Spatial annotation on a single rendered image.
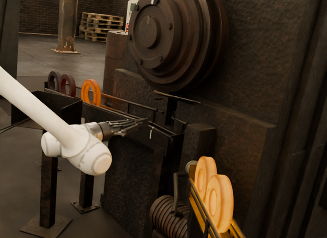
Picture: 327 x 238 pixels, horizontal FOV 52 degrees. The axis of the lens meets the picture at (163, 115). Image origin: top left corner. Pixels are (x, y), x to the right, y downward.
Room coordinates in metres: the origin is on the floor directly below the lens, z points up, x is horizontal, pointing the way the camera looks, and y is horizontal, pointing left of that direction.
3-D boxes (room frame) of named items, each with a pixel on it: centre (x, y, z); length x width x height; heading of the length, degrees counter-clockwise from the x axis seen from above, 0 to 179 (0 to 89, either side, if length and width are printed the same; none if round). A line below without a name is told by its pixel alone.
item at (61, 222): (1.56, 0.57, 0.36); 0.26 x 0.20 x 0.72; 78
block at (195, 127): (1.23, -0.15, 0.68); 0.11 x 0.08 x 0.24; 133
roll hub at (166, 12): (1.33, 0.09, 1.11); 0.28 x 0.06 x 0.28; 43
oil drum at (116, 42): (4.43, 0.58, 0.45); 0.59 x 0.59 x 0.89
